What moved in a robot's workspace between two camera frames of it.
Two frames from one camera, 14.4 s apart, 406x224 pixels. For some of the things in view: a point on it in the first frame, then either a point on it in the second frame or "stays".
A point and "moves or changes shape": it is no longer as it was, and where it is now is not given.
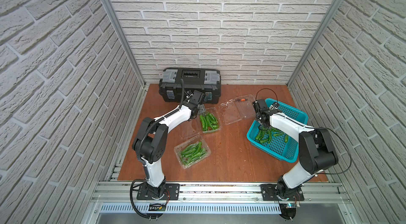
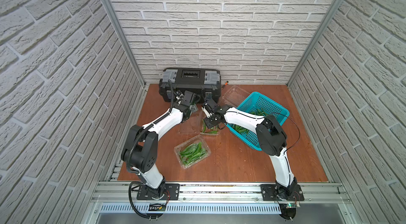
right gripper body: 257,117 -> 210,121
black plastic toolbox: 207,81 stays
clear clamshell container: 234,110 moves or changes shape
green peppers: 265,134 moves or changes shape
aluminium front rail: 315,193 stays
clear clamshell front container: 192,151 stays
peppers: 192,154 stays
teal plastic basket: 285,152 moves or changes shape
